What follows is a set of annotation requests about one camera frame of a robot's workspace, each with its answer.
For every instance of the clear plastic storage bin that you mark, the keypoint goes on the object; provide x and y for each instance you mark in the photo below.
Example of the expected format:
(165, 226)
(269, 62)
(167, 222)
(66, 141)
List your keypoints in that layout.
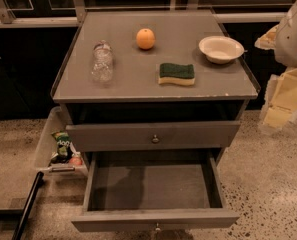
(47, 147)

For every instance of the orange fruit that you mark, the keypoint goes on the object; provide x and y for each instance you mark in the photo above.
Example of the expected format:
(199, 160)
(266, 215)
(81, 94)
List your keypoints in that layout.
(145, 39)

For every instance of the clear plastic water bottle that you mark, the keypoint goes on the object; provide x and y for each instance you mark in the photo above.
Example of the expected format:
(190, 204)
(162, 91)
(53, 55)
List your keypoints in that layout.
(102, 70)

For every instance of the metal window rail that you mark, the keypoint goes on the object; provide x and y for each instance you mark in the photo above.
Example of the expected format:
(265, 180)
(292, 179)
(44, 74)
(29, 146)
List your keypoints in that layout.
(31, 21)

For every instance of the black pole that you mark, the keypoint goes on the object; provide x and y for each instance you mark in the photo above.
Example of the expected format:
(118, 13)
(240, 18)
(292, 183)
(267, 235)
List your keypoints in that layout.
(38, 181)

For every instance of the grey drawer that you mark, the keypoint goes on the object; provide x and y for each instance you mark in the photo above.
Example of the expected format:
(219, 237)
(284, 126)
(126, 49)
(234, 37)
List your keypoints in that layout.
(153, 191)
(152, 136)

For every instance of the grey drawer cabinet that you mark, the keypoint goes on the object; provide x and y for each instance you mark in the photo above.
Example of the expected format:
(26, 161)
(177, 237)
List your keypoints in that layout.
(220, 92)

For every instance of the green snack bag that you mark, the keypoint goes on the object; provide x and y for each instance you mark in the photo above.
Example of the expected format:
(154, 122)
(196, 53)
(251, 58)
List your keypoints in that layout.
(63, 144)

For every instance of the green yellow sponge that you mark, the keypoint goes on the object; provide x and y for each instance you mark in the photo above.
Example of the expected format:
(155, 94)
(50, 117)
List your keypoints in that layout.
(170, 73)

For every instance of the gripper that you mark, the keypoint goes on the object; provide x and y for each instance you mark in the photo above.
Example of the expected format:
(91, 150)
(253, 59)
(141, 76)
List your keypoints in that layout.
(294, 39)

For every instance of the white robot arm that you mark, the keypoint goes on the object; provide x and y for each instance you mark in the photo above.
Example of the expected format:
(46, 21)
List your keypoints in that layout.
(291, 19)

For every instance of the white bowl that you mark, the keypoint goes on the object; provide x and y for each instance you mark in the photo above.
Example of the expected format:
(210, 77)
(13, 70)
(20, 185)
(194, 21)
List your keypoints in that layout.
(221, 49)

